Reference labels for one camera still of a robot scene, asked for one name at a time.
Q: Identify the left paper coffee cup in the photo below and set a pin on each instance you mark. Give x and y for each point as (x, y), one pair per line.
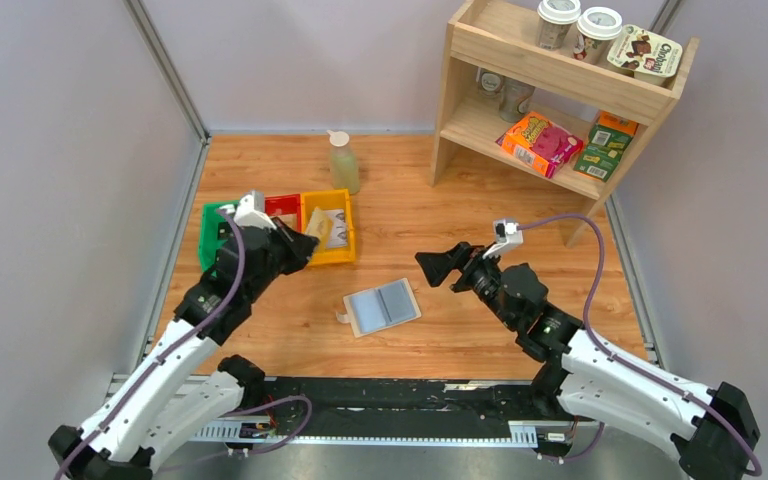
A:
(556, 19)

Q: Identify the beige card holder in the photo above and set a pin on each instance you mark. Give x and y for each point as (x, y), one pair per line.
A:
(378, 308)

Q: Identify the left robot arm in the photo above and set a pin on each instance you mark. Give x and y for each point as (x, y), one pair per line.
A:
(165, 371)

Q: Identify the gold credit card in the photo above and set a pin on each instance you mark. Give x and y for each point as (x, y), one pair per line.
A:
(319, 226)

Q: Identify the wooden shelf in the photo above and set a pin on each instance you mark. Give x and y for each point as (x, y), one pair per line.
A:
(498, 36)

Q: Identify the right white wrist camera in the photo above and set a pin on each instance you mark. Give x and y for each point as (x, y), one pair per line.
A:
(507, 236)

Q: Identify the left glass jar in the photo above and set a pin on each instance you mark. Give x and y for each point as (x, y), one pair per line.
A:
(489, 83)

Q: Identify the right glass jar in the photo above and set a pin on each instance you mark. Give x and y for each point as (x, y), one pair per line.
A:
(515, 100)

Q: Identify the orange pink snack box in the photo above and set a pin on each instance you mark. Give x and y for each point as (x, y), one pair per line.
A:
(540, 144)

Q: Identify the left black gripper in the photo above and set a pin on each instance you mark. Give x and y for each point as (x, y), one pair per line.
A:
(298, 245)

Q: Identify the paper coffee cup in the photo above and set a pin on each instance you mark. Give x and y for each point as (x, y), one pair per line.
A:
(597, 28)
(556, 19)

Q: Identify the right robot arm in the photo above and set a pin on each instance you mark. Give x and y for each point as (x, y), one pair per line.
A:
(622, 378)

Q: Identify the glass jar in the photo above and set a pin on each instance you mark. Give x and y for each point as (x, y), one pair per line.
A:
(489, 83)
(515, 100)

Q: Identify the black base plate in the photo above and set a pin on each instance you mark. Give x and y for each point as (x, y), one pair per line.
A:
(404, 408)

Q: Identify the green soap bottle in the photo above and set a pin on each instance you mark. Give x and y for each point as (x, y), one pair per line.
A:
(344, 167)

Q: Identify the yellow plastic bin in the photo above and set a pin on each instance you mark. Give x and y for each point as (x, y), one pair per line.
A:
(327, 200)

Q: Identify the red plastic bin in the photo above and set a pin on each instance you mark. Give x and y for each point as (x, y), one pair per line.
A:
(287, 208)

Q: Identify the green plastic bin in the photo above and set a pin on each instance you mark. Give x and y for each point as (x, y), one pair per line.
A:
(214, 231)

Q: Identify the green orange juice box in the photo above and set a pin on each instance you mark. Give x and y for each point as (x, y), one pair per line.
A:
(607, 141)

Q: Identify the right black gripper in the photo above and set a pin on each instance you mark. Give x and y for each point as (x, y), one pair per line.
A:
(437, 267)

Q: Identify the right paper coffee cup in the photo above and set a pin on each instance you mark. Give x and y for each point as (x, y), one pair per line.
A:
(597, 28)

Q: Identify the white credit card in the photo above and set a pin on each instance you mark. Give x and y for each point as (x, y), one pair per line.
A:
(339, 233)

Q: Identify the aluminium frame rail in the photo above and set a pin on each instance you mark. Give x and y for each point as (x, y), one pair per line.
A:
(258, 433)

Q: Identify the Chobani yogurt cup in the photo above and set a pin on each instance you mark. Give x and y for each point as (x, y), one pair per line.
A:
(647, 56)

